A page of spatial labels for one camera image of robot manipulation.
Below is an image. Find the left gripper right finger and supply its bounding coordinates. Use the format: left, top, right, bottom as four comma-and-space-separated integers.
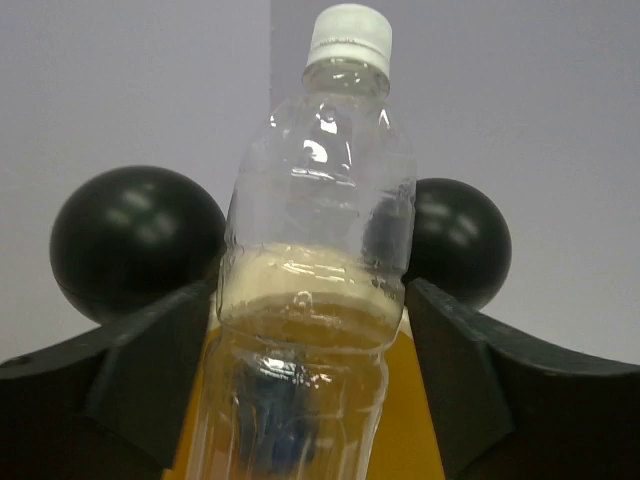
406, 279, 639, 479

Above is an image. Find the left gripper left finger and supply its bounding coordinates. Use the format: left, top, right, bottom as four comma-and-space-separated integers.
1, 282, 213, 479

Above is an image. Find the clear bottle white cap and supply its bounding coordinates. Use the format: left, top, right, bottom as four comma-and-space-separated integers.
185, 3, 417, 479

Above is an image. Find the cream panda-ear waste bin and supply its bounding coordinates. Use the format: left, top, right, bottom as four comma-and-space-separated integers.
50, 166, 511, 479

